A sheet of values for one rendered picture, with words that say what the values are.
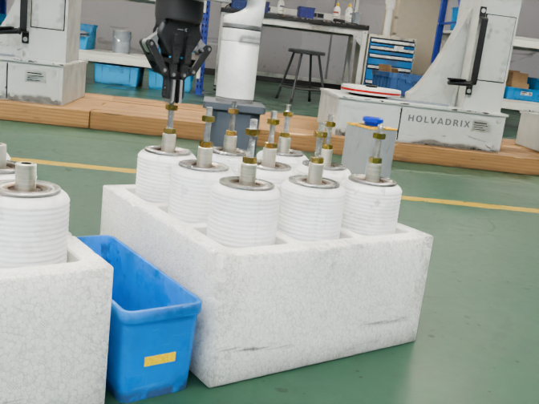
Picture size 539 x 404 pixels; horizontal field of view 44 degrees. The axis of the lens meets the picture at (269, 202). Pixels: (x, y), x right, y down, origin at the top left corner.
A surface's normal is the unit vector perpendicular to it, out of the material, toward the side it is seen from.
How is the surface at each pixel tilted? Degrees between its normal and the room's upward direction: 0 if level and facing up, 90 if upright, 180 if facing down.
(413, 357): 0
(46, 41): 90
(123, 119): 90
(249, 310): 90
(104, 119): 90
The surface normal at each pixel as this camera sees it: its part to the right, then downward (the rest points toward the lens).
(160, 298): -0.81, 0.00
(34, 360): 0.58, 0.25
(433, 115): 0.08, 0.23
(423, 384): 0.11, -0.97
